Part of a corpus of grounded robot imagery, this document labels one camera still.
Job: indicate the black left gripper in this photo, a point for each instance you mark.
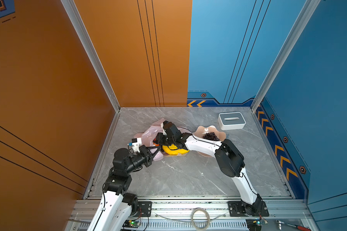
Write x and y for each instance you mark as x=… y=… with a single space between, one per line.
x=145 y=152

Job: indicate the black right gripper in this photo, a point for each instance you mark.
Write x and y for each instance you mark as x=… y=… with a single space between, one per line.
x=158 y=137

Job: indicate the pink plastic bag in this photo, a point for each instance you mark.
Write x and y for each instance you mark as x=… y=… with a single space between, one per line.
x=150 y=134

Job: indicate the yellow banana bunch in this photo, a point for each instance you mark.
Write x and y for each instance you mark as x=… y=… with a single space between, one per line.
x=174 y=150

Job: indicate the dark purple grape bunch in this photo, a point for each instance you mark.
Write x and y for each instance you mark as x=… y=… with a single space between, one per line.
x=210 y=136

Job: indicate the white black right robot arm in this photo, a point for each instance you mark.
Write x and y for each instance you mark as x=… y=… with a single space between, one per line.
x=229 y=159

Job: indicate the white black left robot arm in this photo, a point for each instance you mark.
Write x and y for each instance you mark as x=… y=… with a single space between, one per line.
x=116 y=204

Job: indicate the beige fruit plate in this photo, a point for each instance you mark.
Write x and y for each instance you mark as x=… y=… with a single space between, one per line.
x=208 y=140

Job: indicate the white grey tissue box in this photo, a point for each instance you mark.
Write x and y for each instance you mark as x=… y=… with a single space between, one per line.
x=231 y=121

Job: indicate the green circuit board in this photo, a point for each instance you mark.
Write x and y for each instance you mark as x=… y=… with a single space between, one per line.
x=132 y=224

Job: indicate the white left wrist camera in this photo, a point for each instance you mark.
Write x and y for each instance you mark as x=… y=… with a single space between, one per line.
x=134 y=145

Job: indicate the aluminium front rail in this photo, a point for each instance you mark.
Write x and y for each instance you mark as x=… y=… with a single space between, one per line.
x=178 y=209

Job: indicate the aluminium corner post left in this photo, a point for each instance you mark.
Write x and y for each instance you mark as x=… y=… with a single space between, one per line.
x=80 y=28

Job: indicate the aluminium corner post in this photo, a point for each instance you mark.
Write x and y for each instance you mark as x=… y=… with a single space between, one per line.
x=80 y=28
x=298 y=27

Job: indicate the red handled tool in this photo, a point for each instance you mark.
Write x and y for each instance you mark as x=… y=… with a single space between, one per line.
x=301 y=228

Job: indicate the aluminium corner post right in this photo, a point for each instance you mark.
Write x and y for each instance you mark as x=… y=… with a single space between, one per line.
x=298 y=27

